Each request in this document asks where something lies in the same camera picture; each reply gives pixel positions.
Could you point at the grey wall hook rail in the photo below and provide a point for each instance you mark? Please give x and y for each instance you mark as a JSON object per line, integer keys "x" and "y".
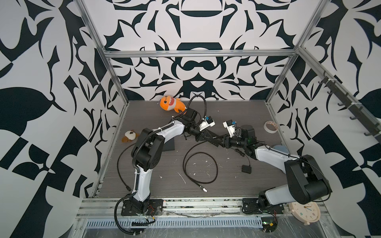
{"x": 358, "y": 110}

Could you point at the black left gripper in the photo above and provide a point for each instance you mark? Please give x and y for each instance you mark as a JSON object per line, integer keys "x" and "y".
{"x": 204, "y": 135}

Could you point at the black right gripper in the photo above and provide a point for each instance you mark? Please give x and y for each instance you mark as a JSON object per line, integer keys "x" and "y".
{"x": 227, "y": 141}

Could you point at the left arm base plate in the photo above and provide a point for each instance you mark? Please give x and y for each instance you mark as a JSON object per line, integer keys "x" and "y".
{"x": 148, "y": 207}

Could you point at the orange plush fish toy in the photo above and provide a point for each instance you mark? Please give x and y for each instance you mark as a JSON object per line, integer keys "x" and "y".
{"x": 170, "y": 103}

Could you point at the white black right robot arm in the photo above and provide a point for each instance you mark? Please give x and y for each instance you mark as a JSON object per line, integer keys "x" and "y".
{"x": 305, "y": 180}

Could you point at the cream round wall clock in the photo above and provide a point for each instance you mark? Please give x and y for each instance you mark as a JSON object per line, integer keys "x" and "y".
{"x": 306, "y": 213}

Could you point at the blue glasses case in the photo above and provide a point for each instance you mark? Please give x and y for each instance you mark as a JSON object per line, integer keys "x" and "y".
{"x": 281, "y": 148}

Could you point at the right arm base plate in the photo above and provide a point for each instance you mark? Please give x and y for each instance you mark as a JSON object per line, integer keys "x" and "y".
{"x": 251, "y": 206}

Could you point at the white double-sided tape roll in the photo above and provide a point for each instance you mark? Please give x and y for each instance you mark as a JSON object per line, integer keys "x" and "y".
{"x": 271, "y": 127}

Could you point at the aluminium frame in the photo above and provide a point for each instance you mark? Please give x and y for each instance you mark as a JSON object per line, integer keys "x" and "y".
{"x": 274, "y": 51}

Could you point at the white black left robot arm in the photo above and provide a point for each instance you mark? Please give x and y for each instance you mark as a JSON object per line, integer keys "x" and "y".
{"x": 147, "y": 151}

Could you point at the small brown plush toy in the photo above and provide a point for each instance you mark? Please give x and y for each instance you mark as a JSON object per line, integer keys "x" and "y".
{"x": 129, "y": 136}

